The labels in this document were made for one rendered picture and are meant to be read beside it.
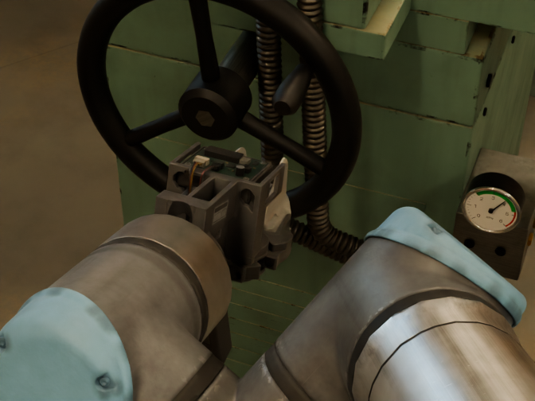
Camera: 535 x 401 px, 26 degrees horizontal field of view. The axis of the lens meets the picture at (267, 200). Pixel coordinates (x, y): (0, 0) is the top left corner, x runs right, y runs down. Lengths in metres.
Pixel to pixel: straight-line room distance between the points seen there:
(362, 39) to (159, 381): 0.54
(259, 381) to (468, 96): 0.64
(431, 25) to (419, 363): 0.69
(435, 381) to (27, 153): 1.88
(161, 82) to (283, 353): 0.76
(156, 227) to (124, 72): 0.66
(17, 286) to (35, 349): 1.45
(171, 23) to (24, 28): 1.43
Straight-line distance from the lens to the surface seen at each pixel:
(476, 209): 1.24
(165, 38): 1.32
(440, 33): 1.19
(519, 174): 1.34
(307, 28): 1.01
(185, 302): 0.70
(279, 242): 0.86
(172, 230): 0.73
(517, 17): 1.16
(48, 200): 2.24
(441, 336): 0.55
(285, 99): 0.98
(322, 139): 1.16
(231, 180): 0.80
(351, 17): 1.09
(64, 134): 2.39
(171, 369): 0.65
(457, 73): 1.22
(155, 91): 1.38
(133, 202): 1.51
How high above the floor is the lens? 1.48
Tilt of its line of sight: 42 degrees down
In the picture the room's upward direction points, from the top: straight up
